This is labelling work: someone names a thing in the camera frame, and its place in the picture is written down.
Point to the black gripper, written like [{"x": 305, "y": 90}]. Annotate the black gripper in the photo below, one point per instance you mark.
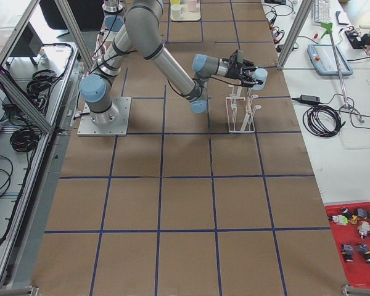
[{"x": 233, "y": 73}]

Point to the light blue ikea cup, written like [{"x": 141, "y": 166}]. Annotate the light blue ikea cup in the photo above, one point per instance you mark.
[{"x": 259, "y": 76}]

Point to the white ikea cup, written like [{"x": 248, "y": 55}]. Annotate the white ikea cup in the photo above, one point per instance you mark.
[{"x": 175, "y": 11}]

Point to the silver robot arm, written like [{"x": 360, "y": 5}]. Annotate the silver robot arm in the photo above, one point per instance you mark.
[
  {"x": 112, "y": 15},
  {"x": 95, "y": 90}
]

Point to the pink ikea cup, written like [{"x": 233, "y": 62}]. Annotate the pink ikea cup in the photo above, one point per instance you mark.
[{"x": 192, "y": 5}]

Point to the black power adapter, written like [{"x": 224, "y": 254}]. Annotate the black power adapter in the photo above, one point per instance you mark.
[{"x": 307, "y": 99}]

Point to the blue teach pendant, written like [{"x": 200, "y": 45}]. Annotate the blue teach pendant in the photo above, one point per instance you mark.
[{"x": 323, "y": 59}]

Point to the cream plastic tray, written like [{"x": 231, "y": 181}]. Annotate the cream plastic tray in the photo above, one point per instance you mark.
[{"x": 187, "y": 16}]

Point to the white keyboard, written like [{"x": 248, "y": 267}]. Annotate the white keyboard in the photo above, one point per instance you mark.
[{"x": 321, "y": 12}]

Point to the white wire cup rack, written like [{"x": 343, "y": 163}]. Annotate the white wire cup rack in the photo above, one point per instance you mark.
[{"x": 241, "y": 110}]

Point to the aluminium frame post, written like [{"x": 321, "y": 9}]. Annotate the aluminium frame post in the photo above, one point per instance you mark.
[{"x": 294, "y": 32}]

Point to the green handled reacher grabber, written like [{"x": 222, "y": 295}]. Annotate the green handled reacher grabber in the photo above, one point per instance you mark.
[{"x": 346, "y": 105}]

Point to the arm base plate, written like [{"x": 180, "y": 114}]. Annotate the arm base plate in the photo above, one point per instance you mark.
[{"x": 110, "y": 123}]

